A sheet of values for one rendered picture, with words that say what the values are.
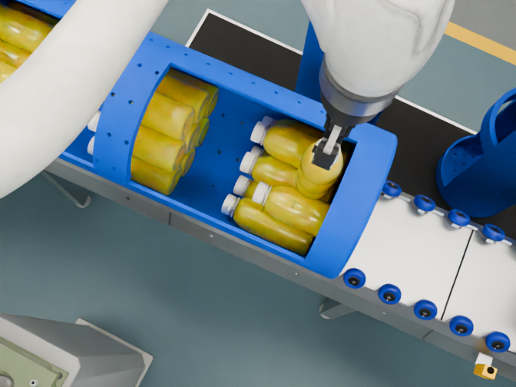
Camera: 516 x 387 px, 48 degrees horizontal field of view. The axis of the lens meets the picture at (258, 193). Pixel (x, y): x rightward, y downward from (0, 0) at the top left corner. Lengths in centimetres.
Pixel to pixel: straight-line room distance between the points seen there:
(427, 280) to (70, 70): 96
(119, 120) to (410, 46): 59
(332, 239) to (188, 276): 124
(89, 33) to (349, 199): 58
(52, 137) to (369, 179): 62
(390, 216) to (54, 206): 139
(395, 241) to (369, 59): 77
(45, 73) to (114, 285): 178
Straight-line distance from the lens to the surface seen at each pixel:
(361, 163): 95
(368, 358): 216
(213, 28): 229
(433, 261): 127
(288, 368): 212
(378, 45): 51
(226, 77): 101
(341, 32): 52
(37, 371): 111
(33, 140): 42
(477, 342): 128
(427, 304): 119
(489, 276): 130
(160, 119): 104
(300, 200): 103
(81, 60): 44
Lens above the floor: 212
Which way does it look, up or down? 75 degrees down
